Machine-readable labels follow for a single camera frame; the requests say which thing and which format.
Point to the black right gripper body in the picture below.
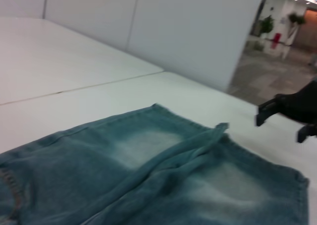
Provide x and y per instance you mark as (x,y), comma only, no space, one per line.
(299,103)

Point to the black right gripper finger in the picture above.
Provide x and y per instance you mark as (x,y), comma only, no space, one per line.
(306,133)
(264,113)

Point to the blue denim shorts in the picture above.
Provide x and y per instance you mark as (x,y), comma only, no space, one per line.
(128,175)

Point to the red sign stand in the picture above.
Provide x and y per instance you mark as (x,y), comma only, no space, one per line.
(276,39)

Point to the green hanging plant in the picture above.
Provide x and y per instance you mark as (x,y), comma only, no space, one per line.
(296,18)

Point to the green potted plant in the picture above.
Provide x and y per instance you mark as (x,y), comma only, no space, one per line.
(266,24)

